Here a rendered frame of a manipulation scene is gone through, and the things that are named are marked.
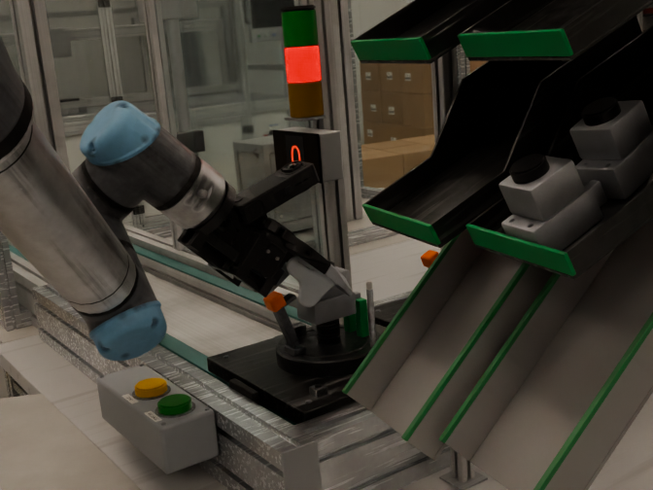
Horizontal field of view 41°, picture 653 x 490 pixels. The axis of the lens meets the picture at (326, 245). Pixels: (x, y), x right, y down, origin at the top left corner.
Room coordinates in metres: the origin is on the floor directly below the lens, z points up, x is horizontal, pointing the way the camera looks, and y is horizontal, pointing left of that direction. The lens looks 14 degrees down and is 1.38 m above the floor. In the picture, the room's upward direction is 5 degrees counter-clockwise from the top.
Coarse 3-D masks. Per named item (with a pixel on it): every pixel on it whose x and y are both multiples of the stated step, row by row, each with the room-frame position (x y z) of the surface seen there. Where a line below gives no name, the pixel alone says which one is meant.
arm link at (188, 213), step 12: (204, 168) 0.96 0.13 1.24; (204, 180) 0.95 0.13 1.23; (216, 180) 0.97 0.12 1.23; (192, 192) 0.94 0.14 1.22; (204, 192) 0.94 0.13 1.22; (216, 192) 0.96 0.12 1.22; (180, 204) 0.94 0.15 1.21; (192, 204) 0.94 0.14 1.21; (204, 204) 0.95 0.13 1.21; (216, 204) 0.96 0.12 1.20; (168, 216) 0.96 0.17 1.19; (180, 216) 0.95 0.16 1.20; (192, 216) 0.95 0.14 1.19; (204, 216) 0.95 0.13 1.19
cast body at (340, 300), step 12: (348, 276) 1.07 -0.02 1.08; (336, 288) 1.06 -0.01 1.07; (324, 300) 1.05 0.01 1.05; (336, 300) 1.06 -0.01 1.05; (348, 300) 1.07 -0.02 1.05; (300, 312) 1.07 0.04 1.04; (312, 312) 1.04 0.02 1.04; (324, 312) 1.05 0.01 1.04; (336, 312) 1.06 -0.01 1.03; (348, 312) 1.07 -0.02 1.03
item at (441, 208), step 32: (640, 32) 0.84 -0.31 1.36; (512, 64) 0.93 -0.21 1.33; (544, 64) 0.95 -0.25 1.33; (576, 64) 0.81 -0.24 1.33; (480, 96) 0.92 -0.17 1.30; (512, 96) 0.93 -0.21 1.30; (544, 96) 0.80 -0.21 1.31; (448, 128) 0.90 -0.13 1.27; (480, 128) 0.92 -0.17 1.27; (512, 128) 0.92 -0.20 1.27; (544, 128) 0.80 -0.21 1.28; (448, 160) 0.90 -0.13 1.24; (480, 160) 0.88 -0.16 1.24; (512, 160) 0.78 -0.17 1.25; (384, 192) 0.87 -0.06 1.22; (416, 192) 0.88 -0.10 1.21; (448, 192) 0.84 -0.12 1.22; (480, 192) 0.77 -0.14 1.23; (384, 224) 0.84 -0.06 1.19; (416, 224) 0.77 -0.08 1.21; (448, 224) 0.75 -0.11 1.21
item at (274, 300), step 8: (272, 296) 1.03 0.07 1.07; (280, 296) 1.03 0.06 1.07; (288, 296) 1.04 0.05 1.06; (272, 304) 1.02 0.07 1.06; (280, 304) 1.03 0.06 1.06; (280, 312) 1.03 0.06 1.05; (280, 320) 1.03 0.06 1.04; (288, 320) 1.03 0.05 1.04; (280, 328) 1.04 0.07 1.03; (288, 328) 1.03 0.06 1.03; (288, 336) 1.03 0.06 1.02; (296, 336) 1.04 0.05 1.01; (288, 344) 1.05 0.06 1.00; (296, 344) 1.04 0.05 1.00
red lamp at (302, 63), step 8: (288, 48) 1.28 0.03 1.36; (296, 48) 1.27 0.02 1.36; (304, 48) 1.27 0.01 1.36; (312, 48) 1.28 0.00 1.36; (288, 56) 1.28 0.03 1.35; (296, 56) 1.27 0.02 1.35; (304, 56) 1.27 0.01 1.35; (312, 56) 1.28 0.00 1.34; (288, 64) 1.28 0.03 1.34; (296, 64) 1.27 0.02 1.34; (304, 64) 1.27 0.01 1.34; (312, 64) 1.28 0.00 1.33; (320, 64) 1.30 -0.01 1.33; (288, 72) 1.29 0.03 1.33; (296, 72) 1.27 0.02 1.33; (304, 72) 1.27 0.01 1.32; (312, 72) 1.28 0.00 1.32; (320, 72) 1.29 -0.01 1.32; (288, 80) 1.29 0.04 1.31; (296, 80) 1.27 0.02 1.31; (304, 80) 1.27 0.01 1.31; (312, 80) 1.28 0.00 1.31; (320, 80) 1.29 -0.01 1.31
